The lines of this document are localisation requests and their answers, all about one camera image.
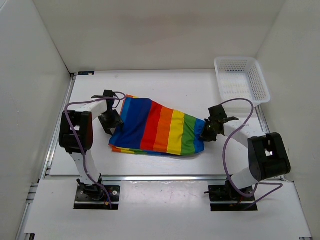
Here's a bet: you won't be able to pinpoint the aluminium table edge rail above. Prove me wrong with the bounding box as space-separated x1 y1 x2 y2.
99 174 283 182

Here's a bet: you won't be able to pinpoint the white plastic mesh basket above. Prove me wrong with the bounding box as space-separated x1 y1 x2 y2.
214 56 271 107

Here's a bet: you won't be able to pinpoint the small blue label sticker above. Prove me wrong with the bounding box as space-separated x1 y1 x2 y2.
77 71 95 76

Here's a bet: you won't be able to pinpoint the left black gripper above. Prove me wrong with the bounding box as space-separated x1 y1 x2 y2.
98 109 125 136

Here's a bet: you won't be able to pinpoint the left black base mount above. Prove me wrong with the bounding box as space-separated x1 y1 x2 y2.
73 185 121 211

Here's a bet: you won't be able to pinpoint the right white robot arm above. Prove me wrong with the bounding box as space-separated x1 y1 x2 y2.
200 104 291 200

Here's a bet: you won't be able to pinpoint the rainbow striped shorts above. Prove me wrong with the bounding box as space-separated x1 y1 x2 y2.
109 95 205 157

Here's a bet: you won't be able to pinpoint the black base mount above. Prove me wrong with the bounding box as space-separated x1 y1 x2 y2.
204 185 258 212
73 185 121 211

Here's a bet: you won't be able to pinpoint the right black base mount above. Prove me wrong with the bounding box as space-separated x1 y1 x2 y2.
204 185 258 212

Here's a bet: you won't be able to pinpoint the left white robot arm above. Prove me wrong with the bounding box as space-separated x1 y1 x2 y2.
58 90 126 202

